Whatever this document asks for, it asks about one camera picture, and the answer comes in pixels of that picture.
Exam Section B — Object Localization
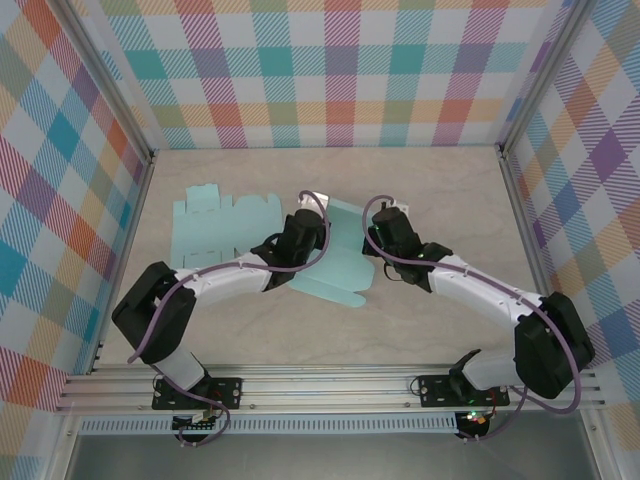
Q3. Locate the white slotted cable duct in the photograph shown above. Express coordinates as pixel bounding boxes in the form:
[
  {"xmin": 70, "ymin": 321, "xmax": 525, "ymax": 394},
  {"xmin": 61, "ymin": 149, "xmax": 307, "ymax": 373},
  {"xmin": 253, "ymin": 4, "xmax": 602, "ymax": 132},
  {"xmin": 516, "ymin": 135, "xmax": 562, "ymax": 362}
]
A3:
[{"xmin": 79, "ymin": 412, "xmax": 459, "ymax": 435}]

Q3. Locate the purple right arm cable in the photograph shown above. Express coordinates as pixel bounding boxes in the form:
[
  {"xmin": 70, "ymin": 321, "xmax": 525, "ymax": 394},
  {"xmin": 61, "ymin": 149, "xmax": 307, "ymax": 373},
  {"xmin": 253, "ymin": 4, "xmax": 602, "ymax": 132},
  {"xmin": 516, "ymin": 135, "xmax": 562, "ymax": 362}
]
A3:
[{"xmin": 362, "ymin": 196, "xmax": 586, "ymax": 444}]

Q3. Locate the aluminium side rail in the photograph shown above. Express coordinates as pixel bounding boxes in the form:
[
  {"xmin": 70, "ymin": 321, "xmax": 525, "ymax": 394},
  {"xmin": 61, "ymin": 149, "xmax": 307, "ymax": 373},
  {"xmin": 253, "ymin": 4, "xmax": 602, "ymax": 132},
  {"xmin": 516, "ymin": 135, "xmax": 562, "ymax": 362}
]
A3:
[
  {"xmin": 498, "ymin": 148, "xmax": 571, "ymax": 370},
  {"xmin": 88, "ymin": 148, "xmax": 160, "ymax": 375}
]

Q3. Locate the aluminium mounting rail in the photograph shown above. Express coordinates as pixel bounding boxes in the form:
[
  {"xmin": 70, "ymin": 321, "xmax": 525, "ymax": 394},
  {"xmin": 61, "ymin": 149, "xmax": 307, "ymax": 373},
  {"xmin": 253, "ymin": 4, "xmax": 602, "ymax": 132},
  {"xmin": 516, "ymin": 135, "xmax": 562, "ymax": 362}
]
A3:
[{"xmin": 54, "ymin": 363, "xmax": 609, "ymax": 414}]

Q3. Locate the small black circuit board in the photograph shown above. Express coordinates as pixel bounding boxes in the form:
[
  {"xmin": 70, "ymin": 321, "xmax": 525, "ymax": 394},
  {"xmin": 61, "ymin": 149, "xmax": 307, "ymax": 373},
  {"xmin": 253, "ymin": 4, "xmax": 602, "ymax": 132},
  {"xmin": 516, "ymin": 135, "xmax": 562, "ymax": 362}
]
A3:
[{"xmin": 172, "ymin": 412, "xmax": 220, "ymax": 434}]

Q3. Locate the circuit board with green light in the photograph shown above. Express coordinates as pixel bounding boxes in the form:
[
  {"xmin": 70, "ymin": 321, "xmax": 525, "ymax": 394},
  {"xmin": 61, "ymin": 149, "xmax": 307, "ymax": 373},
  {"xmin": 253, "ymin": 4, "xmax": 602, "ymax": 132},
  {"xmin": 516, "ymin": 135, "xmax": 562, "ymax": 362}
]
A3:
[{"xmin": 455, "ymin": 408, "xmax": 490, "ymax": 430}]

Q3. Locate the light blue paper box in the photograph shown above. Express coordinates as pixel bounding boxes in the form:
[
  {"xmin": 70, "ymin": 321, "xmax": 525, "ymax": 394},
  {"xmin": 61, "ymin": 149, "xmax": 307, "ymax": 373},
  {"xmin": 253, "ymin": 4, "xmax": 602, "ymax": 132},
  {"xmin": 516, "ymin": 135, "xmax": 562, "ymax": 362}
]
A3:
[
  {"xmin": 288, "ymin": 196, "xmax": 377, "ymax": 310},
  {"xmin": 171, "ymin": 183, "xmax": 285, "ymax": 272}
]

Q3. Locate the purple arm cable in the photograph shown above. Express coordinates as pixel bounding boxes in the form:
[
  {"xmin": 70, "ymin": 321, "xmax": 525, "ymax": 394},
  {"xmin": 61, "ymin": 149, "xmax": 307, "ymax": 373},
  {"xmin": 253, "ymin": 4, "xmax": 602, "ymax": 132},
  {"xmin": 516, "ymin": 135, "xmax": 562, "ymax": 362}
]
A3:
[
  {"xmin": 127, "ymin": 188, "xmax": 334, "ymax": 449},
  {"xmin": 362, "ymin": 196, "xmax": 586, "ymax": 444}
]

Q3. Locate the aluminium frame post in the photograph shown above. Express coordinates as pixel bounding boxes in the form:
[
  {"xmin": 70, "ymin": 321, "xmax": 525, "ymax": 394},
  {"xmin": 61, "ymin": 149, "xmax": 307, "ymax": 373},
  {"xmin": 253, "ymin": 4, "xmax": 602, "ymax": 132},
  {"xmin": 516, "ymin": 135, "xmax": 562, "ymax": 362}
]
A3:
[
  {"xmin": 49, "ymin": 0, "xmax": 157, "ymax": 166},
  {"xmin": 496, "ymin": 0, "xmax": 596, "ymax": 157}
]

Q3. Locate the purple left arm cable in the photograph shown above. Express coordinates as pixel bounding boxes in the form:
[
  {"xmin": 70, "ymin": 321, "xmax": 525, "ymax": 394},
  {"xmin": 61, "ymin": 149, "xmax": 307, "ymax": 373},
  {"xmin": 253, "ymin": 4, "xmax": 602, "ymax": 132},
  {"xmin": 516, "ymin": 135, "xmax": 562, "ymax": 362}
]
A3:
[{"xmin": 127, "ymin": 188, "xmax": 334, "ymax": 449}]

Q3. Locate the aluminium frame leg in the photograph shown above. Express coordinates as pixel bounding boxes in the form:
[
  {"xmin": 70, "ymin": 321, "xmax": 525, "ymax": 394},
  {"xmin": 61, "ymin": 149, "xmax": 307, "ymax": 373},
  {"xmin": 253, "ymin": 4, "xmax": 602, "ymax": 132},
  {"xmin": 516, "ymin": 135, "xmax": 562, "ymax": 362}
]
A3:
[
  {"xmin": 44, "ymin": 413, "xmax": 84, "ymax": 480},
  {"xmin": 579, "ymin": 407, "xmax": 619, "ymax": 480}
]

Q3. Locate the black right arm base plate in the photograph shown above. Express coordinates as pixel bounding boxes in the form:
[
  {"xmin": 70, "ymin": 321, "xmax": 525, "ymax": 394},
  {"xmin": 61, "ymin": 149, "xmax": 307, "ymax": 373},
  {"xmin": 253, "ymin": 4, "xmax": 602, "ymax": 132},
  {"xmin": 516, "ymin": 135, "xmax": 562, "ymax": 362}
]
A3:
[{"xmin": 418, "ymin": 373, "xmax": 511, "ymax": 409}]

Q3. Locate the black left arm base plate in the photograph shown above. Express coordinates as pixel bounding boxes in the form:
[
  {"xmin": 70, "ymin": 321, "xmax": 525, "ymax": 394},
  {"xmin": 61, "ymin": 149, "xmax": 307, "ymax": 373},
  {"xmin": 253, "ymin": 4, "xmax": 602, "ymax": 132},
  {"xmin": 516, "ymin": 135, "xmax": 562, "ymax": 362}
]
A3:
[{"xmin": 151, "ymin": 375, "xmax": 245, "ymax": 411}]

